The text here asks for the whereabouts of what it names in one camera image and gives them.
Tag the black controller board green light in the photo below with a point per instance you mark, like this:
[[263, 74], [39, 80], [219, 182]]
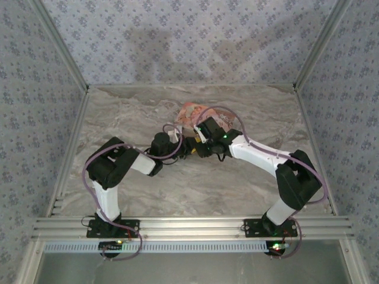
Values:
[[111, 246], [276, 247]]

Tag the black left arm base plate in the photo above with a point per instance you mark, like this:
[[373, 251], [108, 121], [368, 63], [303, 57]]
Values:
[[97, 229]]

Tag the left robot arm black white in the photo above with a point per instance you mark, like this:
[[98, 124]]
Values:
[[106, 177]]

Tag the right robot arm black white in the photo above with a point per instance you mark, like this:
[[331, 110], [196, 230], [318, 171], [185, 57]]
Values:
[[290, 180]]

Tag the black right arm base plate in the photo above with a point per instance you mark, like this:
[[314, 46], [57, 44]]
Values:
[[254, 229]]

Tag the aluminium mounting rail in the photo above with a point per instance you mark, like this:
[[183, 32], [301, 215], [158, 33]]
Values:
[[189, 227]]

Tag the aluminium table side rail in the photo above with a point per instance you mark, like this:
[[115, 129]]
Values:
[[71, 148], [314, 142]]

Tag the aluminium frame post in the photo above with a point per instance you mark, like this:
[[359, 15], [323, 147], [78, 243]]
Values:
[[322, 41], [59, 44]]

